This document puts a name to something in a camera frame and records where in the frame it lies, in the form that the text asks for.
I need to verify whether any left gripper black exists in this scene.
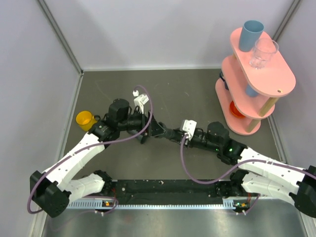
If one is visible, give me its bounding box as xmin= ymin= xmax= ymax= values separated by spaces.
xmin=118 ymin=108 xmax=165 ymax=137

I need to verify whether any grey plastic pipe fitting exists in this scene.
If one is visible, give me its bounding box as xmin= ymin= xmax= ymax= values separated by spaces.
xmin=127 ymin=130 xmax=148 ymax=144

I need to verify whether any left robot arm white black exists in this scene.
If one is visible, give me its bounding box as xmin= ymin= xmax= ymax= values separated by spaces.
xmin=27 ymin=99 xmax=154 ymax=218

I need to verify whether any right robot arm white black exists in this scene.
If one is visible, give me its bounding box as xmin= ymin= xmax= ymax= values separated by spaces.
xmin=178 ymin=119 xmax=316 ymax=218

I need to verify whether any orange bowl bottom tier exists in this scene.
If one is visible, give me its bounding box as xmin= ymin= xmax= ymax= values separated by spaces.
xmin=229 ymin=101 xmax=245 ymax=119

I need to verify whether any yellow plastic cup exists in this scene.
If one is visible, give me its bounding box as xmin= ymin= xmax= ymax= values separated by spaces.
xmin=76 ymin=111 xmax=101 ymax=132

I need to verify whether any dark blue cup behind shelf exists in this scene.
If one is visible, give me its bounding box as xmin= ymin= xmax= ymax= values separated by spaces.
xmin=219 ymin=71 xmax=229 ymax=90

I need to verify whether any blue cup middle tier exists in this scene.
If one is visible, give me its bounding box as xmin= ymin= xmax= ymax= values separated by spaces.
xmin=245 ymin=85 xmax=258 ymax=97

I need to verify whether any pink three-tier shelf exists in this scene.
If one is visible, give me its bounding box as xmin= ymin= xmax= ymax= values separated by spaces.
xmin=215 ymin=28 xmax=296 ymax=135

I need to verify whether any clear glass cup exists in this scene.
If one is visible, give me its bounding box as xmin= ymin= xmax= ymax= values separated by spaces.
xmin=249 ymin=38 xmax=279 ymax=69

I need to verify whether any blue cup on top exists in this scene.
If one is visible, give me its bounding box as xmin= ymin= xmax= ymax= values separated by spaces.
xmin=238 ymin=20 xmax=264 ymax=52

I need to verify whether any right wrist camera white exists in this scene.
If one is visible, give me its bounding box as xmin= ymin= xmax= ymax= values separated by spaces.
xmin=180 ymin=119 xmax=197 ymax=140

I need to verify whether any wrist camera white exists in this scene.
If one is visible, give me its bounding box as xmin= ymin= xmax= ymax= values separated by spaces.
xmin=180 ymin=119 xmax=197 ymax=140
xmin=132 ymin=90 xmax=149 ymax=114

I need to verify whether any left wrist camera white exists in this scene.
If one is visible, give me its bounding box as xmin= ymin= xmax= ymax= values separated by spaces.
xmin=132 ymin=90 xmax=149 ymax=114

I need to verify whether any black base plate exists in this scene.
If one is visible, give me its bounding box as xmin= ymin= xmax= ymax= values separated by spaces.
xmin=113 ymin=180 xmax=232 ymax=205

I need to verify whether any grey slotted cable duct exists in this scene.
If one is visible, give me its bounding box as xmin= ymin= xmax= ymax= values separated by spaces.
xmin=67 ymin=198 xmax=250 ymax=210

